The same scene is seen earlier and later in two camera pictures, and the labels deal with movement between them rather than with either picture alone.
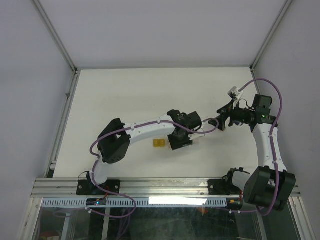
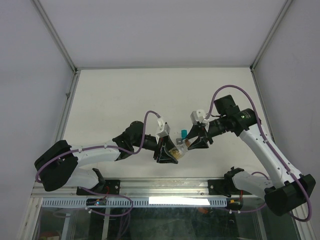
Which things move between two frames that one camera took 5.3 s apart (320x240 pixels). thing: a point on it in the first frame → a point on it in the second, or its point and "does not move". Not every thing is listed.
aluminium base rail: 188,189 does not move
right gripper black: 225,111 → 199,142
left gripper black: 174,144 → 163,156
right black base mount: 225,186 does not move
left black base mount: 87,187 does not move
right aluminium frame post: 285,8 does not move
